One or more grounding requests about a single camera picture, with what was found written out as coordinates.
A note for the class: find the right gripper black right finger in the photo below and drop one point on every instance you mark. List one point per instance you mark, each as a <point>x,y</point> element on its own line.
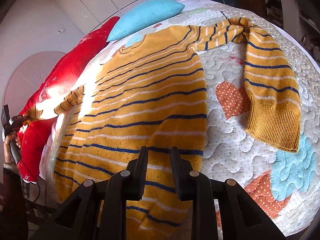
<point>241,217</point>

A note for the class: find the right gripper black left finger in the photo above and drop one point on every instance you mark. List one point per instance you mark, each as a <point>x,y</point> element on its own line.
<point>98,210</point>

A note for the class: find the yellow striped knit sweater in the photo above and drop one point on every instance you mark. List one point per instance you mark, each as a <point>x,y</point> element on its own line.
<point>153,94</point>

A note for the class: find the person's left hand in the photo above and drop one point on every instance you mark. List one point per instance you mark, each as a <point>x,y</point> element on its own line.
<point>8,158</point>

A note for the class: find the white round headboard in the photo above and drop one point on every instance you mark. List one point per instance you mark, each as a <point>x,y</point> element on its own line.
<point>27,79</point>

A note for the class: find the patchwork heart quilt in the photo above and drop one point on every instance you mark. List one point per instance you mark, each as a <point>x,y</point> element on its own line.
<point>234,95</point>

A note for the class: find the long red embroidered pillow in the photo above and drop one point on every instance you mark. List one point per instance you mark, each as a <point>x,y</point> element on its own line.
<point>62,77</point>

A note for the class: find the turquoise knit pillow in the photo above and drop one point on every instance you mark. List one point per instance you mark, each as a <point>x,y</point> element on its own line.
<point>144,15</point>

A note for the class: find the cluttered shelf unit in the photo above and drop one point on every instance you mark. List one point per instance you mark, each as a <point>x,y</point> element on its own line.
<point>293,18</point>

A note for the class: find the white wall socket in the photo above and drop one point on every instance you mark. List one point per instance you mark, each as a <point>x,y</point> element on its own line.
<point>61,31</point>

